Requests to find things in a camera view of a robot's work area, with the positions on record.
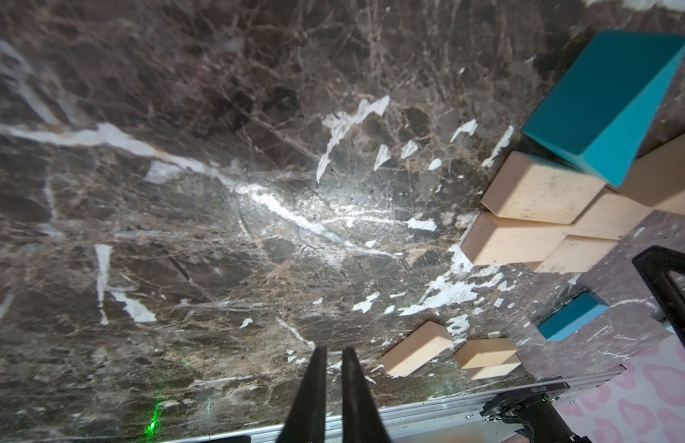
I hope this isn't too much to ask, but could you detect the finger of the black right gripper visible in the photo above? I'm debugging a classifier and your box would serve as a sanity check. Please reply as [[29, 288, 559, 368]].
[[632, 245, 685, 348]]

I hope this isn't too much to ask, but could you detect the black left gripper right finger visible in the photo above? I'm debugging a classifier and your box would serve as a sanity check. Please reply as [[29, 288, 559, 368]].
[[342, 347, 391, 443]]

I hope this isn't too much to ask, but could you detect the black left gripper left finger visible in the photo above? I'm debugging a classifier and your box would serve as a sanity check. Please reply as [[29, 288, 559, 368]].
[[276, 346, 327, 443]]

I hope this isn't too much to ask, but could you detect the natural wooden triangle block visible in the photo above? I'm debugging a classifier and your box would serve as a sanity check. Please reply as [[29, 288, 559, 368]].
[[617, 134, 685, 215]]

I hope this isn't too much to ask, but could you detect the small teal rectangular block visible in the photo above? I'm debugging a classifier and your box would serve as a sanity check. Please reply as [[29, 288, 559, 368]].
[[537, 293, 610, 341]]

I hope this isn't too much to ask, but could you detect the natural wooden rectangular block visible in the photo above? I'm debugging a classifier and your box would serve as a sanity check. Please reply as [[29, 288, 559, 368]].
[[481, 151, 604, 224]]

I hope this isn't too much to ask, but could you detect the teal triangular wooden block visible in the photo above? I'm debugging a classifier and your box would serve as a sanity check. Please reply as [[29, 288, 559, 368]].
[[523, 31, 685, 186]]

